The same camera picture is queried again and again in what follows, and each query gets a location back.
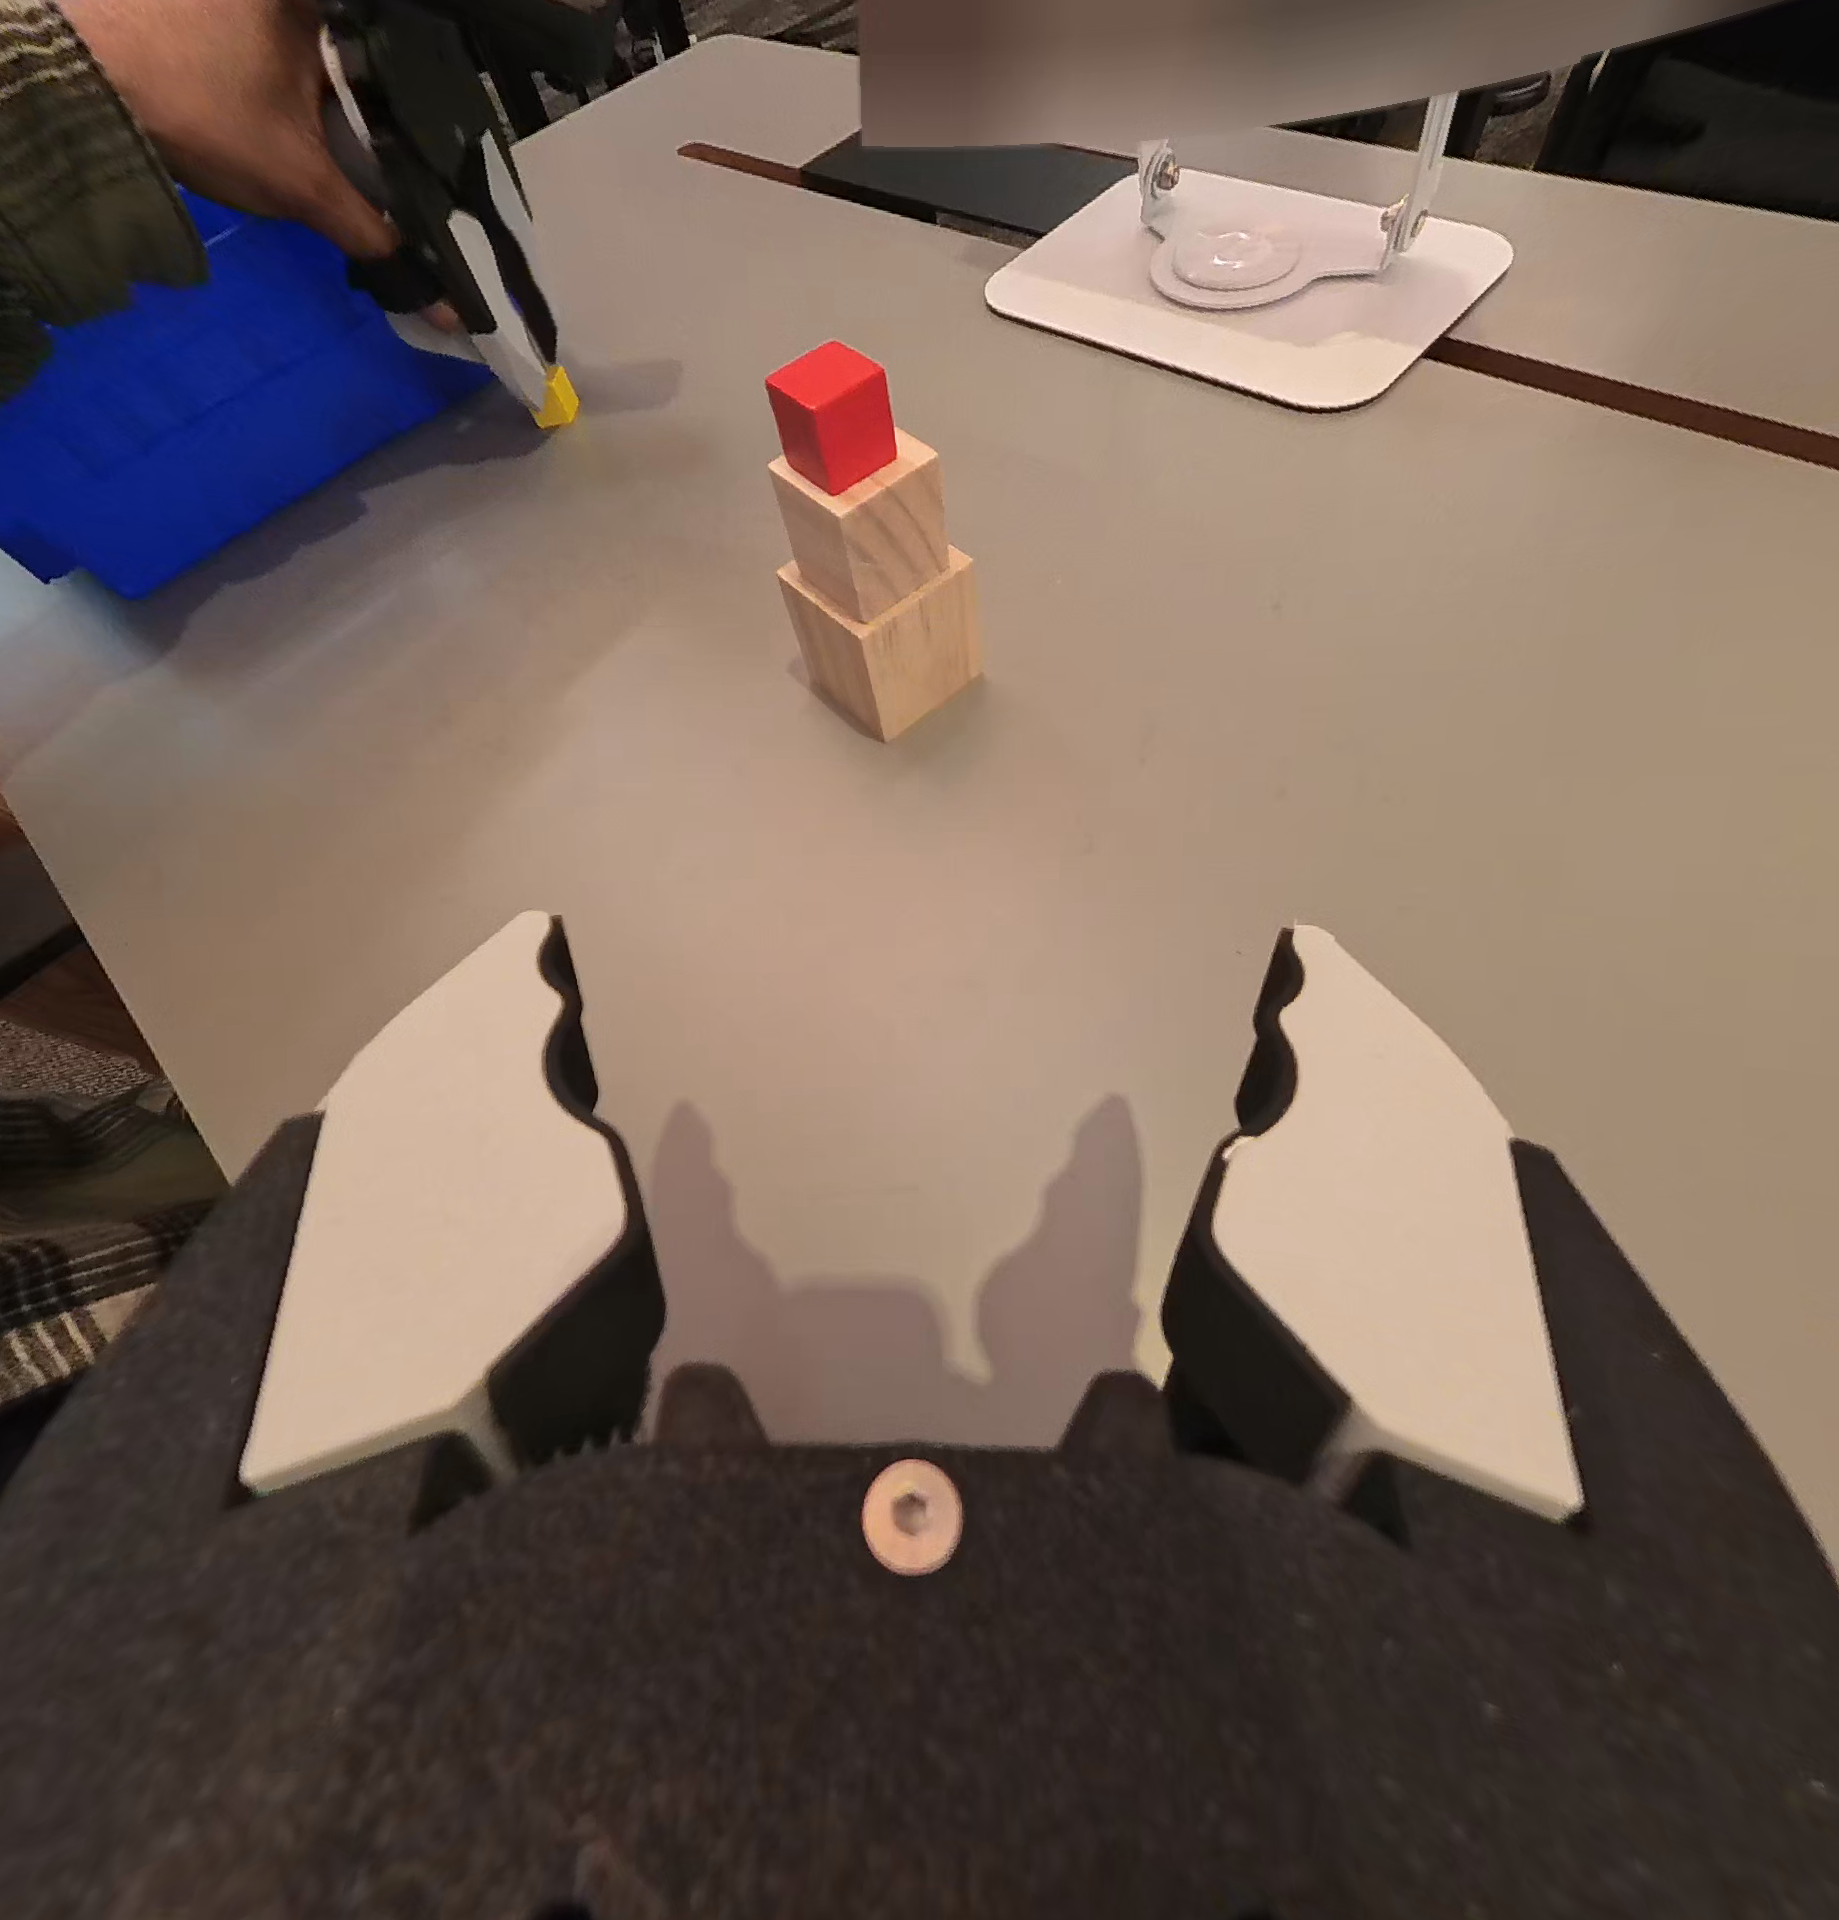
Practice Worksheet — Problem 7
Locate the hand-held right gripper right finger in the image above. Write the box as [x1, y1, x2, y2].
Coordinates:
[1163, 922, 1585, 1519]

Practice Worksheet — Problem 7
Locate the blue plastic bin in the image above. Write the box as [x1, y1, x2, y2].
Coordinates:
[0, 186, 505, 602]

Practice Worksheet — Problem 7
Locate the person's plaid shirt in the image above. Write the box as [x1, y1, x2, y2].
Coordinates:
[0, 1087, 228, 1423]

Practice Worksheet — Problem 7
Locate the black table bracket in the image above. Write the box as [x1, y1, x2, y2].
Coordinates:
[0, 831, 84, 1023]

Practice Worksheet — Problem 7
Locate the black flat tablet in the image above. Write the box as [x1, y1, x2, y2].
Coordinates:
[798, 142, 1135, 239]

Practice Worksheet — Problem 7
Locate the red wooden cube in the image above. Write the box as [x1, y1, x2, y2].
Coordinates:
[765, 344, 901, 495]

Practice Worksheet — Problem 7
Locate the person's left hand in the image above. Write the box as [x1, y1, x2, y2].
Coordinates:
[57, 0, 464, 332]

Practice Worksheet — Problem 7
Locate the small natural wooden cube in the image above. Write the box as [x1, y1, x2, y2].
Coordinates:
[770, 427, 955, 624]

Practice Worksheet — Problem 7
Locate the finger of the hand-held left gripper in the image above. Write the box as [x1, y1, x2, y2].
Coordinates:
[473, 127, 560, 365]
[441, 207, 560, 415]

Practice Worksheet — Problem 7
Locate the large natural wooden cube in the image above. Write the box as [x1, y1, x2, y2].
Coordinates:
[779, 545, 988, 743]

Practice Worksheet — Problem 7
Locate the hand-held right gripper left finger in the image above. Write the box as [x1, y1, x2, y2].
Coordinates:
[239, 909, 667, 1497]

